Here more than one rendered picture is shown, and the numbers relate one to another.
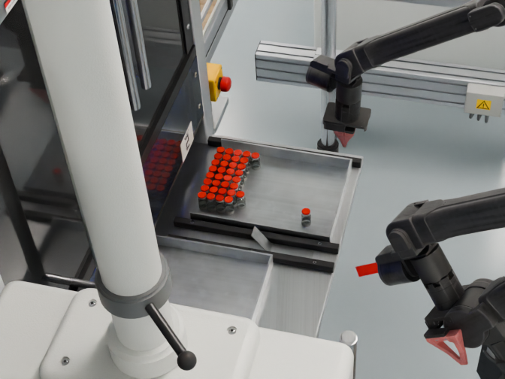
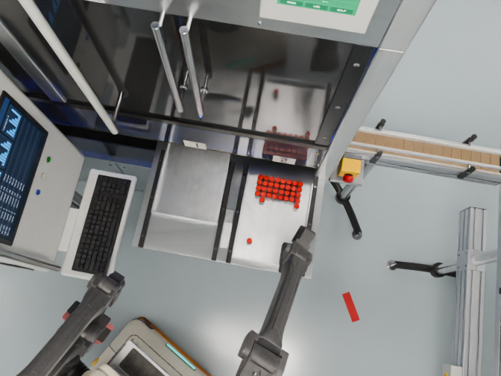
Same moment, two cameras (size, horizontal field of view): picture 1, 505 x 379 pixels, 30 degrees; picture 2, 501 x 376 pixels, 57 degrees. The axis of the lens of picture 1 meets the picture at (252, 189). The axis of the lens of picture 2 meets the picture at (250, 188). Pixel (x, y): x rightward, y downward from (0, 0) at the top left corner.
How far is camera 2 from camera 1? 1.47 m
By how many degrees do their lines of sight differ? 43
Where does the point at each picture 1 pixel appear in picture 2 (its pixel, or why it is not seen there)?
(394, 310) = (318, 315)
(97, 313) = not seen: outside the picture
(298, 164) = not seen: hidden behind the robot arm
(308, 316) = (180, 247)
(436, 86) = (460, 342)
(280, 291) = (197, 230)
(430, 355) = (288, 337)
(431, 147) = not seen: hidden behind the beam
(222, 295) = (194, 198)
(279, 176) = (288, 224)
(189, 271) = (211, 177)
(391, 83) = (461, 309)
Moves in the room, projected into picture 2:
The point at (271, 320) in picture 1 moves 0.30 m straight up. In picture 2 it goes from (177, 226) to (164, 209)
